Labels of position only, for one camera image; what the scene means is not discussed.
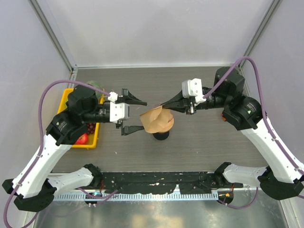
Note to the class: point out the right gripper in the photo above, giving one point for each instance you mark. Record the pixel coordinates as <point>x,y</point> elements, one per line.
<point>186,105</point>

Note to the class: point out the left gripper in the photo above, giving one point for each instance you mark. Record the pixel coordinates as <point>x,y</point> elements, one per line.
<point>128,97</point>

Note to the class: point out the brown paper coffee filter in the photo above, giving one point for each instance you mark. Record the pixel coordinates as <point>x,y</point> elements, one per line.
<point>157,120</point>

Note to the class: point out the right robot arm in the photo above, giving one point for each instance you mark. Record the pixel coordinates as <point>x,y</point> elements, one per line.
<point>281,179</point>

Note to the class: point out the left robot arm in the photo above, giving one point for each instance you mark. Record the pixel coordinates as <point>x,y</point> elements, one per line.
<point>33,188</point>

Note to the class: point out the dark red coffee server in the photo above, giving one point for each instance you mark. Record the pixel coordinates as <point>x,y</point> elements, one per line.
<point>161,136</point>

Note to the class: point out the purple grape bunch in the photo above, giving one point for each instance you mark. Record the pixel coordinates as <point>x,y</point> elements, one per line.
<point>91,128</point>

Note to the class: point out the yellow plastic tray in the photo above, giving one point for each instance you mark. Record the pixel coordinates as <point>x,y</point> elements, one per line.
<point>92,138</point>

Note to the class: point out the green netted melon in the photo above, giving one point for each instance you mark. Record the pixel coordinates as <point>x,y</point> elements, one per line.
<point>98,86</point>

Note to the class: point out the red apple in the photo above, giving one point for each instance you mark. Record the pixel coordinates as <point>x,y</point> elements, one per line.
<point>82,140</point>

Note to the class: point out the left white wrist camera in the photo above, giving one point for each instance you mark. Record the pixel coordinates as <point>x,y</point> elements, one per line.
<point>119,109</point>

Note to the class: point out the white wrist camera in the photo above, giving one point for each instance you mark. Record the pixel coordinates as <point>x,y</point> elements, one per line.
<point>193,88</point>
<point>119,109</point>

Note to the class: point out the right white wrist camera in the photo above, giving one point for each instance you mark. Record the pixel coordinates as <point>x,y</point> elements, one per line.
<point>193,88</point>

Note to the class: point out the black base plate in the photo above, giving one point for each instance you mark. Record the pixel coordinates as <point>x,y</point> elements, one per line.
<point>189,182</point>

